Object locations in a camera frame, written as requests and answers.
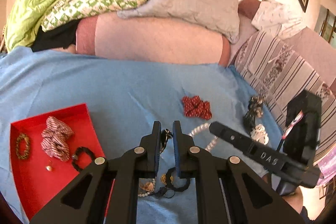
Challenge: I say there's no white bow hair clip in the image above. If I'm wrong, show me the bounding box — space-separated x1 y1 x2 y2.
251 124 269 145

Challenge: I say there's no red shallow tray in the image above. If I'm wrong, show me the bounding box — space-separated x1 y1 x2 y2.
10 103 104 219

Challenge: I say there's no grey pillow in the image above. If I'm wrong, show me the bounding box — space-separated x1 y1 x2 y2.
117 0 240 44

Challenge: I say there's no white patterned pillow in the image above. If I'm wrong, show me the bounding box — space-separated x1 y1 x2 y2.
252 0 307 40

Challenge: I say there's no black lace hair clip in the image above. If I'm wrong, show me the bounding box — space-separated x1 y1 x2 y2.
243 96 264 132

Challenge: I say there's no gold chain pendant necklace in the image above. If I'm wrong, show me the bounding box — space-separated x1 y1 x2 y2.
139 173 174 192

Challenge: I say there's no red polka dot bow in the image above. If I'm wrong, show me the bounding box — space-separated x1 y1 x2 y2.
182 96 213 121

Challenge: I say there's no small white pearl bracelet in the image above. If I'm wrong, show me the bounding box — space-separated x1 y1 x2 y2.
137 177 157 198

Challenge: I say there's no black garment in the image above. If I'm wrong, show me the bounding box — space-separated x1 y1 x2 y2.
31 19 80 52

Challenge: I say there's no large white pearl bracelet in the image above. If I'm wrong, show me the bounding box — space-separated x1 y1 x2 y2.
187 122 220 153

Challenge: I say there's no black scrunchie hair tie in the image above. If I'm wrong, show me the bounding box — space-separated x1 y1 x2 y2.
71 146 97 172

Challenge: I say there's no striped floral pillow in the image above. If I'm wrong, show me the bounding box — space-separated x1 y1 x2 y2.
235 31 335 161

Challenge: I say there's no leopard print hair tie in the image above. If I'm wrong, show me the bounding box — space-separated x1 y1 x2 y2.
15 132 31 160

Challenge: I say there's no red plaid scrunchie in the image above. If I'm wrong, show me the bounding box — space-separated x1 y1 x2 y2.
41 116 74 162

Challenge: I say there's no pearl drop earring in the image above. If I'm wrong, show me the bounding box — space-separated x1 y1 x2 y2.
46 161 53 172

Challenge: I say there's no light blue blanket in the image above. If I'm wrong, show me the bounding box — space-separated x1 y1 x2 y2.
0 45 284 224

